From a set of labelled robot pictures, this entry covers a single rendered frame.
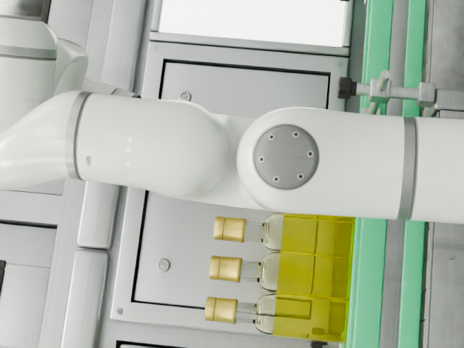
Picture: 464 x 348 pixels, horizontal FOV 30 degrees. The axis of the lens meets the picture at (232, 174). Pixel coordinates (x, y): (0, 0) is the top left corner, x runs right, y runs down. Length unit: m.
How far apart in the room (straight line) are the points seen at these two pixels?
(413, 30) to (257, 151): 0.60
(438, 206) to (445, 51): 0.54
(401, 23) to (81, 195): 0.58
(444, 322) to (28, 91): 0.56
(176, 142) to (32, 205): 0.71
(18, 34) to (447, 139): 0.42
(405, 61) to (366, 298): 0.37
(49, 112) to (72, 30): 0.76
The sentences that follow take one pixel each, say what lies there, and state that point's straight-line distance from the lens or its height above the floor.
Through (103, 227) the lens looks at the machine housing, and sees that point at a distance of 1.40.
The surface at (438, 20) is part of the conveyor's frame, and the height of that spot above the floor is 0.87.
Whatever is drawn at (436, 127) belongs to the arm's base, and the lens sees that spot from 0.78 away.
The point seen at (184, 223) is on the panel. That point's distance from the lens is 1.38.
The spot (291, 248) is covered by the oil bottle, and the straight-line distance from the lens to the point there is 1.22.
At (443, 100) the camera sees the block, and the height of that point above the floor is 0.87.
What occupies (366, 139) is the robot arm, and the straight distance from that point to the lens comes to 0.76.
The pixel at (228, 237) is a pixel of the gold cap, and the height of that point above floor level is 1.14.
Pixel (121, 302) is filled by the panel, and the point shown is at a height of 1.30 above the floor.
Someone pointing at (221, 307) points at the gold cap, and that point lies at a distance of 1.22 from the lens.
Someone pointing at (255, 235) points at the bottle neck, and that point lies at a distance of 1.23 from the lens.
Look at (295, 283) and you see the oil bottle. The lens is 1.20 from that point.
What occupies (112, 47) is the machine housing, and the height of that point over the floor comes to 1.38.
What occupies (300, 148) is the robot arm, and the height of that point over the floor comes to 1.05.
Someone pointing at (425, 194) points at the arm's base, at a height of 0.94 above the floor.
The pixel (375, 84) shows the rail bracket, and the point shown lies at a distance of 1.14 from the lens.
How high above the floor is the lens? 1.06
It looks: 4 degrees up
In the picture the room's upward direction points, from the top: 85 degrees counter-clockwise
